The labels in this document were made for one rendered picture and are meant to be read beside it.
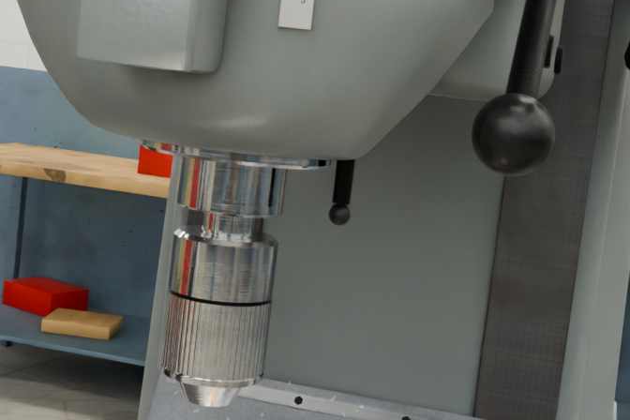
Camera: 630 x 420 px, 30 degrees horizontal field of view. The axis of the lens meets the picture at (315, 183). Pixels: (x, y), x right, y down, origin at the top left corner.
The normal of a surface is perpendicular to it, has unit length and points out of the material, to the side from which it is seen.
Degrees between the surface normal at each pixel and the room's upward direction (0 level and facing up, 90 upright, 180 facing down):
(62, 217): 90
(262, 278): 90
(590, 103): 90
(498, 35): 90
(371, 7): 102
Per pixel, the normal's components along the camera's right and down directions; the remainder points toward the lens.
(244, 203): 0.33, 0.13
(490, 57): -0.25, 0.07
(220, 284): 0.05, 0.11
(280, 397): -0.16, -0.39
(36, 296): -0.56, 0.01
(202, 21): 0.96, 0.14
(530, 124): 0.24, -0.23
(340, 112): 0.38, 0.74
